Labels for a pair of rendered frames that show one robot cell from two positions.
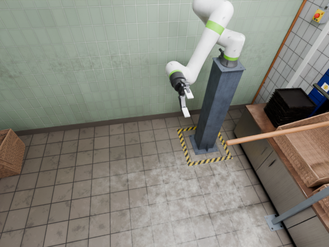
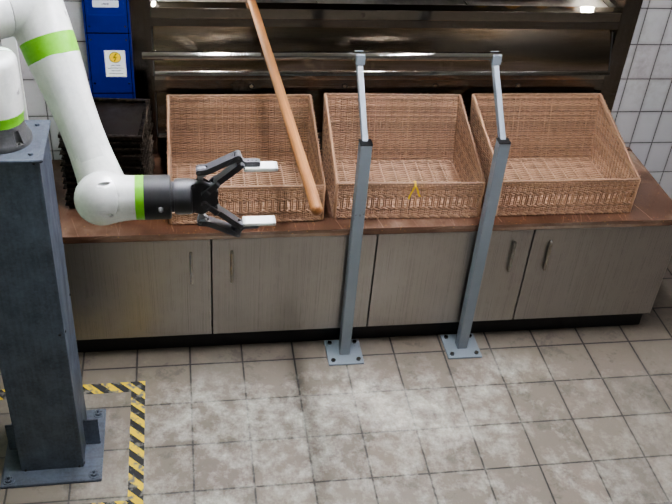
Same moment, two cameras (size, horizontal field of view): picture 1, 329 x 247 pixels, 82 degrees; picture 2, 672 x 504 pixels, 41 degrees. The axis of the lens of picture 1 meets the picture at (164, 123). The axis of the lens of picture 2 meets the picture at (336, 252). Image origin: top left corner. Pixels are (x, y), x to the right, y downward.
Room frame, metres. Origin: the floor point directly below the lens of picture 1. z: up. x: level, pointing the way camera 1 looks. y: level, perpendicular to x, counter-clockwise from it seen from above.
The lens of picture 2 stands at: (0.56, 1.45, 2.41)
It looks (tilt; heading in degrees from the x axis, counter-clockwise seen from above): 36 degrees down; 271
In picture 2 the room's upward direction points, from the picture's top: 5 degrees clockwise
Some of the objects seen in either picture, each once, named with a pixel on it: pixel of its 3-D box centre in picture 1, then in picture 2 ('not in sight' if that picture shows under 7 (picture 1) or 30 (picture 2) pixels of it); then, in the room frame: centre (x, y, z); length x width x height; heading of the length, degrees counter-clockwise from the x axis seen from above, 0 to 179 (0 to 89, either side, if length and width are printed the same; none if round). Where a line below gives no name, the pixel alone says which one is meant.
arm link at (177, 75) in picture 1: (178, 80); (159, 195); (0.97, -0.07, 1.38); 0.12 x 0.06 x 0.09; 104
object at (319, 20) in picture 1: (321, 15); not in sight; (1.94, -1.39, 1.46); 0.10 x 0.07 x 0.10; 13
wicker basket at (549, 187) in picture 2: not in sight; (549, 151); (-0.17, -1.65, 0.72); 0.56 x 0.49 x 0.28; 13
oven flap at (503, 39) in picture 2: not in sight; (391, 50); (0.49, -1.77, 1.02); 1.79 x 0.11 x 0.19; 13
